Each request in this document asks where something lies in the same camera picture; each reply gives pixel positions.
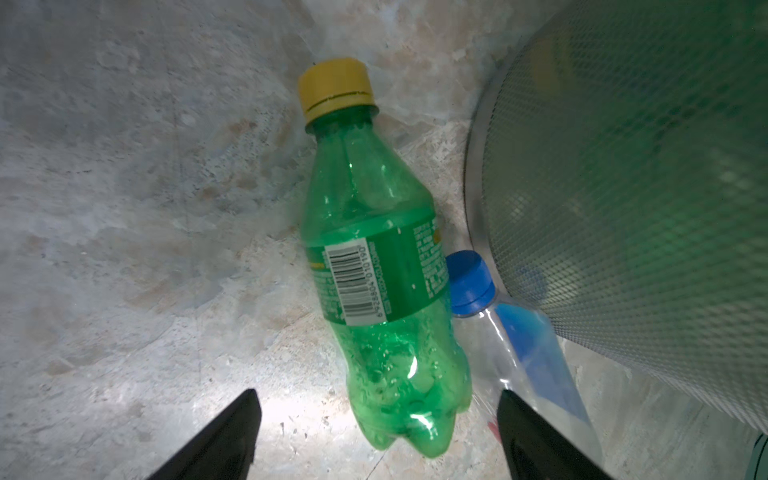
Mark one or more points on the green sprite bottle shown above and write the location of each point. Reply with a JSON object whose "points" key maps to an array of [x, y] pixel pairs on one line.
{"points": [[374, 248]]}

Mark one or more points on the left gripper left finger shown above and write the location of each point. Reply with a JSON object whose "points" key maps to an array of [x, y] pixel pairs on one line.
{"points": [[223, 449]]}

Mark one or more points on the clear bottle blue cap slanted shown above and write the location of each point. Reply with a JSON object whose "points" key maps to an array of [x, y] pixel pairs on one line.
{"points": [[512, 348]]}

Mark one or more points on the mesh bin with green liner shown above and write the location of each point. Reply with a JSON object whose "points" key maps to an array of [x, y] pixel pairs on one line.
{"points": [[616, 179]]}

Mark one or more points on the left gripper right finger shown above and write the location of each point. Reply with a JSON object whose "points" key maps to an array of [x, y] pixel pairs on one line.
{"points": [[535, 450]]}

